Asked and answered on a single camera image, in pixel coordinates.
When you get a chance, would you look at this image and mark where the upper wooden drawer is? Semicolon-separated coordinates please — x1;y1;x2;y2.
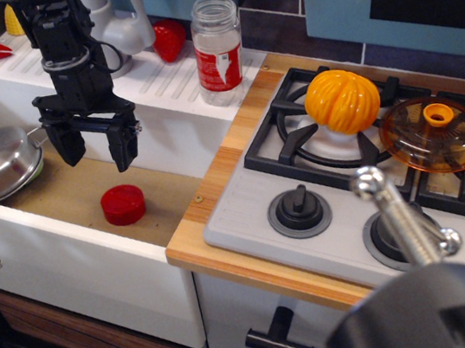
0;290;190;348

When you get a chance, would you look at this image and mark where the grey toy stove top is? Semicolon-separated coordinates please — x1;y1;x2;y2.
179;41;465;348

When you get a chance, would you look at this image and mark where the red toy strawberry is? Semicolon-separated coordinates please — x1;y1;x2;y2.
152;19;186;63

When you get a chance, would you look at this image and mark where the black stove grate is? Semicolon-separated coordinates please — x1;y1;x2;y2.
244;67;465;216

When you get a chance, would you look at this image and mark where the black oven door handle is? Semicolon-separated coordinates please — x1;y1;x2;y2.
240;299;331;348

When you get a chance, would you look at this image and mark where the left black stove knob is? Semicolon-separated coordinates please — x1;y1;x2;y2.
268;184;333;240

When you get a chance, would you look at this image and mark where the orange transparent pot lid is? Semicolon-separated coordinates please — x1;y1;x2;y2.
378;96;465;173

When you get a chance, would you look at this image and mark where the clear plastic jar red label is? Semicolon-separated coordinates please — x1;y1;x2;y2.
191;0;244;107

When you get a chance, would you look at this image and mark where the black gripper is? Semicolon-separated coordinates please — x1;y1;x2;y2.
33;45;139;172

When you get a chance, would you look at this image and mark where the middle black stove knob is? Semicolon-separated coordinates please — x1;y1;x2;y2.
358;197;449;279

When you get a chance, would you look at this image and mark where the black stove knob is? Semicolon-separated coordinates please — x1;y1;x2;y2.
268;184;333;240
358;197;449;279

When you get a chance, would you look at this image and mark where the yellow toy corn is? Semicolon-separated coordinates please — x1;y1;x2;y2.
3;3;25;36

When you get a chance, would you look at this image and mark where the orange toy pumpkin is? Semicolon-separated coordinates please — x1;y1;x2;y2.
304;69;381;135

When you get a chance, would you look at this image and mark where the red plastic cap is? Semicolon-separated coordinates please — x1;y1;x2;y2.
100;184;146;226

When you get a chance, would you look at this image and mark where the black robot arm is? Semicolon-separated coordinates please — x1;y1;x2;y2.
7;0;140;172

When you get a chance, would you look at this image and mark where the black clamp with metal screw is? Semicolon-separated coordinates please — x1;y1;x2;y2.
326;166;465;348

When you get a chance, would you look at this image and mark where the white toy sink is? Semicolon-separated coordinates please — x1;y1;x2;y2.
0;0;310;348

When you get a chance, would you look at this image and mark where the grey toy faucet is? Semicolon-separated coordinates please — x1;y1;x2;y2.
81;0;156;79

